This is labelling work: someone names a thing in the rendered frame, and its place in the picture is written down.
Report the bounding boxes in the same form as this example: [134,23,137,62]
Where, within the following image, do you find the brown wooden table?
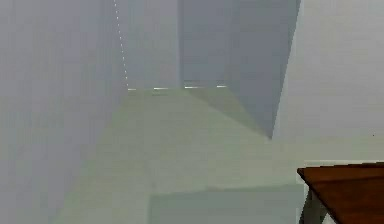
[296,161,384,224]

